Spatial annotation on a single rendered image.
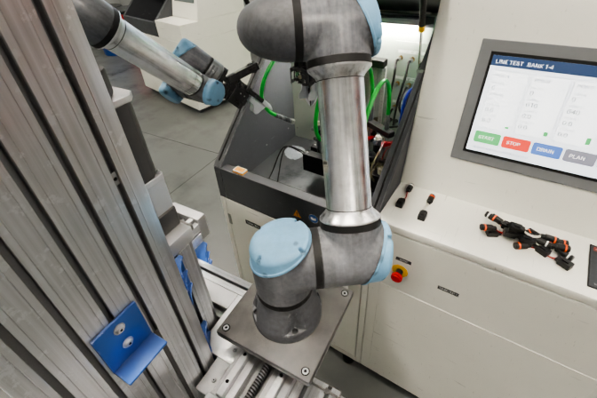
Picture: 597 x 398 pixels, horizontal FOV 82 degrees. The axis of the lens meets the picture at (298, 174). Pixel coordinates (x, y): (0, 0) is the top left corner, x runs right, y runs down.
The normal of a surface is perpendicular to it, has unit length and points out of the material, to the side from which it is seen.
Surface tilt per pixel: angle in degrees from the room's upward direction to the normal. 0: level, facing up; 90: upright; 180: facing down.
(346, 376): 0
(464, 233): 0
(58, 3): 90
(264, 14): 57
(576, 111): 76
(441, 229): 0
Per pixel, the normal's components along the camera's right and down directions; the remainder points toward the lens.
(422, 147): -0.54, 0.31
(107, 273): 0.87, 0.25
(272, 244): -0.18, -0.79
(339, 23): 0.00, 0.18
